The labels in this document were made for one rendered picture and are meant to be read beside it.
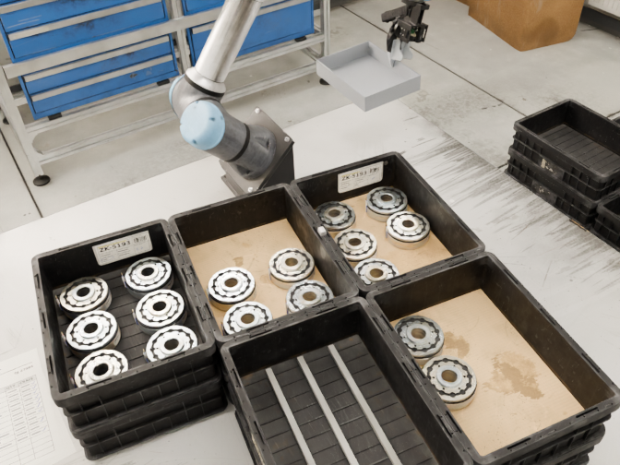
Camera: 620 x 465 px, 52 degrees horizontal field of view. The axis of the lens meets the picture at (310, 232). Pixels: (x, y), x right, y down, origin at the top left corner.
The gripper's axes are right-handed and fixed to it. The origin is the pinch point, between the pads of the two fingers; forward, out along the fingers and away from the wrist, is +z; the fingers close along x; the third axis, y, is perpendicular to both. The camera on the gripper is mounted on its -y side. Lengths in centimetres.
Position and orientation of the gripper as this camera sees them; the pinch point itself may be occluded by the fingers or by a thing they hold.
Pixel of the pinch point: (393, 62)
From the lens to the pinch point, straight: 205.9
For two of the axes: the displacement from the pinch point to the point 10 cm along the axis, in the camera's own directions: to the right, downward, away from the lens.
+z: -1.6, 8.1, 5.6
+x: 8.0, -2.3, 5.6
